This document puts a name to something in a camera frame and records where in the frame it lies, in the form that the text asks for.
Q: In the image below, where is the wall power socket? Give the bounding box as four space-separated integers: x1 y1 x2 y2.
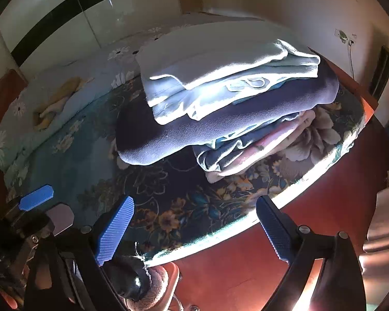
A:
335 29 357 46

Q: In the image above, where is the grey daisy print quilt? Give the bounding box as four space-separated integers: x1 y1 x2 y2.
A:
0 12 263 182

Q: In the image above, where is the pink folded garment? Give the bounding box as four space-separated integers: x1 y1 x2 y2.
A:
206 110 315 183

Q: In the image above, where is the pink fuzzy slipper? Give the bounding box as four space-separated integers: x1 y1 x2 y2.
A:
123 263 184 310

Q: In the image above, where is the dark navy folded garment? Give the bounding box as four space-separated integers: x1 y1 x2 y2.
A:
116 60 339 166

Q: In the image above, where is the light blue garment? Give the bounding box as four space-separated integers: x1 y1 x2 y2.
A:
136 19 320 125

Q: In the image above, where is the teal folded garment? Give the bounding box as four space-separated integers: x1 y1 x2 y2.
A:
192 122 280 172

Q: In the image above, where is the tan beige garment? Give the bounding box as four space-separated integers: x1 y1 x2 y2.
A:
33 76 94 131

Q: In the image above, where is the white wardrobe black stripe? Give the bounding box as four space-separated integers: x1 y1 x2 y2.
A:
0 0 182 78

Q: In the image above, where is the teal floral bed sheet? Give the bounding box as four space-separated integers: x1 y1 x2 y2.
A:
5 78 365 265

